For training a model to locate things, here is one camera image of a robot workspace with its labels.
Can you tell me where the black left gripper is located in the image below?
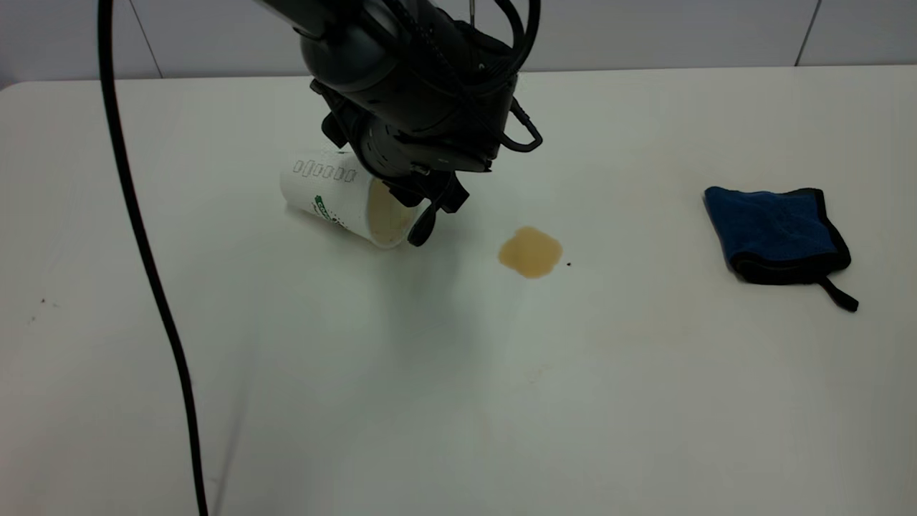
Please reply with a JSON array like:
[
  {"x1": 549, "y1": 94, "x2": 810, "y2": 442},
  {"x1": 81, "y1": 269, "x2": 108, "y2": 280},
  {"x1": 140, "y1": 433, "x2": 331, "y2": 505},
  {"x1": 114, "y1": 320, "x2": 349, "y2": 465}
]
[{"x1": 320, "y1": 107, "x2": 496, "y2": 247}]

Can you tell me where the white paper coffee cup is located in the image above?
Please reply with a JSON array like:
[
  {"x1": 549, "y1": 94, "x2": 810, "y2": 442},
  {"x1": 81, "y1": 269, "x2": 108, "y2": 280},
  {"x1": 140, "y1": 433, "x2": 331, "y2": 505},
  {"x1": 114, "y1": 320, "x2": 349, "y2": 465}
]
[{"x1": 279, "y1": 148, "x2": 421, "y2": 249}]

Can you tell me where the blue cloth with black trim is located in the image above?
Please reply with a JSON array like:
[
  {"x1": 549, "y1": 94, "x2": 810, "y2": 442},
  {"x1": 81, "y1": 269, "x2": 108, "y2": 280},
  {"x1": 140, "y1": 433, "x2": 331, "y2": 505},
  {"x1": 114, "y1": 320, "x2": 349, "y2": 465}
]
[{"x1": 704, "y1": 186, "x2": 859, "y2": 313}]

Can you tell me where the brown coffee spill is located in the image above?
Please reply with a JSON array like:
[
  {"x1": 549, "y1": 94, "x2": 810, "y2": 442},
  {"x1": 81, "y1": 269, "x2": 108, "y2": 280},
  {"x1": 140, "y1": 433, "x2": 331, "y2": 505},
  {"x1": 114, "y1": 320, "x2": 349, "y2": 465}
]
[{"x1": 499, "y1": 226, "x2": 564, "y2": 280}]

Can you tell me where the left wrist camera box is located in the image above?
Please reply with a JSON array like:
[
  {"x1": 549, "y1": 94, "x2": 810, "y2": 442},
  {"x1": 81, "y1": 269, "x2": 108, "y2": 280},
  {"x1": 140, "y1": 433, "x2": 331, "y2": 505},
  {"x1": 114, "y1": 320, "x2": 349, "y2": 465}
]
[{"x1": 458, "y1": 29, "x2": 519, "y2": 148}]

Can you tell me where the black left wrist camera cable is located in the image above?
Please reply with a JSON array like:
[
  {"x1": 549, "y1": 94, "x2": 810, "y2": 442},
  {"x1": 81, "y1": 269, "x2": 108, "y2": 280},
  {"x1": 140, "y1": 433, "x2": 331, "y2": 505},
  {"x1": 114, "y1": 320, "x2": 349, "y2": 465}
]
[{"x1": 493, "y1": 0, "x2": 544, "y2": 153}]

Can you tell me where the thick black hanging cable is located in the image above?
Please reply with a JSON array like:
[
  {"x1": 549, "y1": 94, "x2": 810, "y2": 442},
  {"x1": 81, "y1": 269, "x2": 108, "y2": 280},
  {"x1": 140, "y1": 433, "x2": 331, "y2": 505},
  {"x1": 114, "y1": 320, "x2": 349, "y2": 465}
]
[{"x1": 97, "y1": 0, "x2": 210, "y2": 516}]

